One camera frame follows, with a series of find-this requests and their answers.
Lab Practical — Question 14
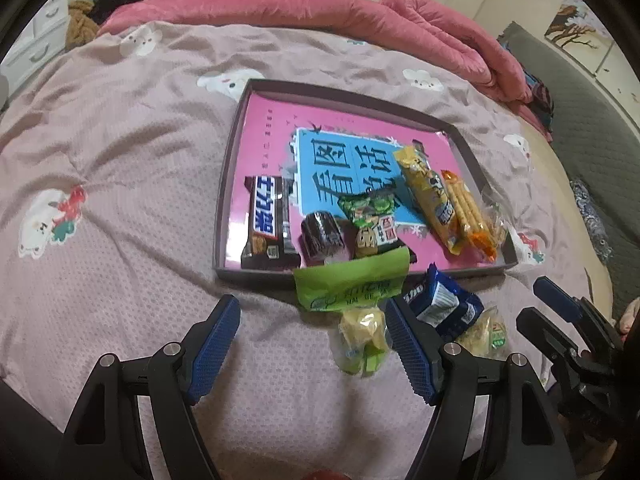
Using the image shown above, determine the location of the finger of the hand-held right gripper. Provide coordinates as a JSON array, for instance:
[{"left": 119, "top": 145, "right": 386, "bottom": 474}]
[
  {"left": 532, "top": 276, "right": 621, "bottom": 341},
  {"left": 515, "top": 306, "right": 591, "bottom": 376}
]

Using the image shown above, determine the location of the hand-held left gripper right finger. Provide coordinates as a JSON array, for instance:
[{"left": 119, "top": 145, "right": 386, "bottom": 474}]
[{"left": 385, "top": 297, "right": 576, "bottom": 480}]

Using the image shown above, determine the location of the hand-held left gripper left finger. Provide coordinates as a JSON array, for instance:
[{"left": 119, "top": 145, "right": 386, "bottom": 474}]
[{"left": 52, "top": 294, "right": 242, "bottom": 480}]

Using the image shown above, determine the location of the clear yellow candy pack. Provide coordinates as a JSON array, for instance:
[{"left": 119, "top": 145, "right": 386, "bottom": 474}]
[{"left": 332, "top": 307, "right": 396, "bottom": 378}]

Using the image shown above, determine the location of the small brown snack packet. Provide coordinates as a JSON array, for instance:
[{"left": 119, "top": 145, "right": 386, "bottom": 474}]
[{"left": 352, "top": 216, "right": 416, "bottom": 263}]

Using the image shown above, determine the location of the orange biscuit stick packet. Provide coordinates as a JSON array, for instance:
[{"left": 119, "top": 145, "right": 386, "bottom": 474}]
[{"left": 440, "top": 169, "right": 501, "bottom": 263}]

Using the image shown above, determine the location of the brown chocolate bar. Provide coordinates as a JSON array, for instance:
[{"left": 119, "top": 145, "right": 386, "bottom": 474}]
[{"left": 241, "top": 175, "right": 301, "bottom": 270}]

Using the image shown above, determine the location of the green printed candy packet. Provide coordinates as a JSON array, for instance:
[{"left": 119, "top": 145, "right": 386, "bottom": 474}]
[{"left": 337, "top": 191, "right": 401, "bottom": 226}]

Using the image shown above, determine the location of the dark cardboard tray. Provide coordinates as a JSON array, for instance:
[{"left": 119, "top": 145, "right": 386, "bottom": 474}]
[{"left": 212, "top": 78, "right": 519, "bottom": 283}]

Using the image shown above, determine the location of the yellow snack packet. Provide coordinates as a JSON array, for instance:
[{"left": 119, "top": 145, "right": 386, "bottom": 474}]
[{"left": 391, "top": 145, "right": 473, "bottom": 256}]

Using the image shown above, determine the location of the pale rice cracker packet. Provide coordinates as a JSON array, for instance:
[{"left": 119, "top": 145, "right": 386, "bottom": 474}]
[{"left": 457, "top": 305, "right": 508, "bottom": 361}]

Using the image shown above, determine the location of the blue cookie packet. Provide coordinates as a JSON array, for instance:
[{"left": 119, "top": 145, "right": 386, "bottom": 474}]
[{"left": 407, "top": 262, "right": 486, "bottom": 341}]

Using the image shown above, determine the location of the blue patterned cloth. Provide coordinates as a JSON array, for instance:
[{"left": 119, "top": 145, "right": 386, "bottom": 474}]
[{"left": 570, "top": 180, "right": 611, "bottom": 266}]

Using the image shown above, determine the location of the light green snack packet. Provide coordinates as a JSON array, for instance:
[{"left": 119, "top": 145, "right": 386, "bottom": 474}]
[{"left": 292, "top": 249, "right": 411, "bottom": 313}]

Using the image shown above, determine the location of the clear wrapped red candy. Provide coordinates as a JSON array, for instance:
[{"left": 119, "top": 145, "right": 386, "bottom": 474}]
[{"left": 477, "top": 187, "right": 511, "bottom": 251}]

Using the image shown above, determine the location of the dark purple wrapped candy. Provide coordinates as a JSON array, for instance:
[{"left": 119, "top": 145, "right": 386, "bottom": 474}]
[{"left": 299, "top": 211, "right": 347, "bottom": 267}]

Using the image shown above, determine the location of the grey padded headboard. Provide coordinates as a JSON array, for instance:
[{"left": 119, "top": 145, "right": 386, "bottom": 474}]
[{"left": 497, "top": 21, "right": 640, "bottom": 291}]

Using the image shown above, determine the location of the colourful striped garment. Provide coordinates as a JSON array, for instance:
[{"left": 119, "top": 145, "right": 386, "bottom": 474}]
[{"left": 525, "top": 72, "right": 556, "bottom": 133}]

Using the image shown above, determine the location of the printed pink bedsheet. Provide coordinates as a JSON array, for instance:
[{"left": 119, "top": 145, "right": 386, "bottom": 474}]
[{"left": 0, "top": 20, "right": 613, "bottom": 480}]

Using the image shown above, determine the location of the pink picture book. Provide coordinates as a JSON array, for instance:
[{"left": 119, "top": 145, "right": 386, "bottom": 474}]
[{"left": 224, "top": 91, "right": 506, "bottom": 268}]

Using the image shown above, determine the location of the pink quilt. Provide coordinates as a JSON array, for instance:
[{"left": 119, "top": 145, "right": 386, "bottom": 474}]
[{"left": 97, "top": 0, "right": 553, "bottom": 143}]

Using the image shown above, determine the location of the brown plush toy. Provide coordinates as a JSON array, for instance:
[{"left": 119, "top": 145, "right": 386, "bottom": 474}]
[{"left": 66, "top": 0, "right": 101, "bottom": 48}]

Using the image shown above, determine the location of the white drawer chest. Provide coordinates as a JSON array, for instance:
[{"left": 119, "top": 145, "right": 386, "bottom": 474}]
[{"left": 0, "top": 0, "right": 71, "bottom": 96}]

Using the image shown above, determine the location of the tree wall painting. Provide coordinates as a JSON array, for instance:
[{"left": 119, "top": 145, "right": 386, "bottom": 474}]
[{"left": 544, "top": 0, "right": 626, "bottom": 76}]

